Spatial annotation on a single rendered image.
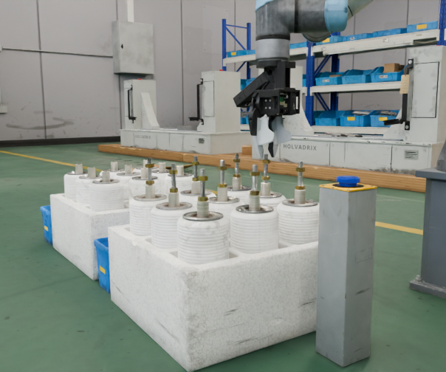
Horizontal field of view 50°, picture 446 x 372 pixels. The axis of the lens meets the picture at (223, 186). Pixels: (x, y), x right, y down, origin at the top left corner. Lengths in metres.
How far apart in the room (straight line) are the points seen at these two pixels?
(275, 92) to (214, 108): 3.18
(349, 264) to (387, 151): 2.22
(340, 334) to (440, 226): 0.47
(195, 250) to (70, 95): 6.65
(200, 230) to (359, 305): 0.31
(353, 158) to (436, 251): 1.95
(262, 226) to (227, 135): 3.40
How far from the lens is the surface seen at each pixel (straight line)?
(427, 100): 2.98
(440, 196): 1.25
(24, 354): 1.01
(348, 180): 0.84
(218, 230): 0.86
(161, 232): 0.96
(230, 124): 4.31
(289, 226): 0.99
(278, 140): 1.11
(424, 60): 3.02
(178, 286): 0.84
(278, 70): 1.06
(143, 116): 5.37
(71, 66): 7.47
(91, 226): 1.31
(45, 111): 7.29
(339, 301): 0.88
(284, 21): 1.07
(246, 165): 3.72
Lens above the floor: 0.44
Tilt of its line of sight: 9 degrees down
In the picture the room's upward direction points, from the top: straight up
